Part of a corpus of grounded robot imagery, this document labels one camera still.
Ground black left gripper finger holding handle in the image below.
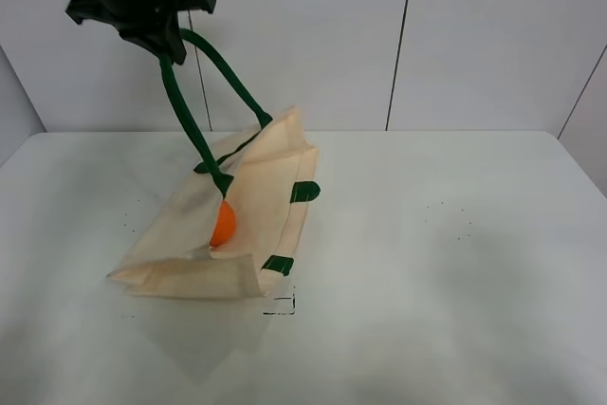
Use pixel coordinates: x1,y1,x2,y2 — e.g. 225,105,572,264
119,15,187,64

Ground white linen bag green handles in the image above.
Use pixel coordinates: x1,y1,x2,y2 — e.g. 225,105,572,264
108,29,321,300

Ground orange fruit with stem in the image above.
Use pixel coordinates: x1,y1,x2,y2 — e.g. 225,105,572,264
210,200,236,248

